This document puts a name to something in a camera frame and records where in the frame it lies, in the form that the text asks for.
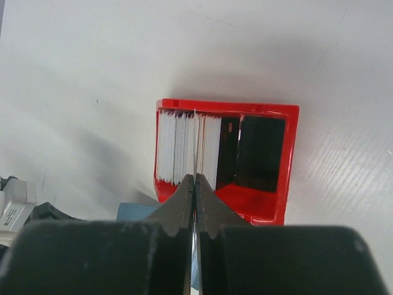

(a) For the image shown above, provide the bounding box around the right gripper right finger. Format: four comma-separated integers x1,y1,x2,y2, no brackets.
195,175,388,294

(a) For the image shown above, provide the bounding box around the blue card holder wallet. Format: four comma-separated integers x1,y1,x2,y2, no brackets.
117,203,157,221

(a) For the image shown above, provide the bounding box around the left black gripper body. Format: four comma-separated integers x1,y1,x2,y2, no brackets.
29,202,79,222

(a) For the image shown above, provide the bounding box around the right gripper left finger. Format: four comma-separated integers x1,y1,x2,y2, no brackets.
1,175,194,294

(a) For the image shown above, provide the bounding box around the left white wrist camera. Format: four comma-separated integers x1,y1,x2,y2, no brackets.
1,176,37,232

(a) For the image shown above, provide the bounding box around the white credit card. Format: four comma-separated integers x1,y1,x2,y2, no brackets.
190,110,200,291

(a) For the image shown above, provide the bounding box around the red plastic bin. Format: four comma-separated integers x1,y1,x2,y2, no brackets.
154,98,300,225

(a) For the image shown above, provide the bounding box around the black credit card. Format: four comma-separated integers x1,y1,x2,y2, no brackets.
216,117,240,190

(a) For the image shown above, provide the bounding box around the white cards stack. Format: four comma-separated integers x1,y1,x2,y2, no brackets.
155,110,222,189

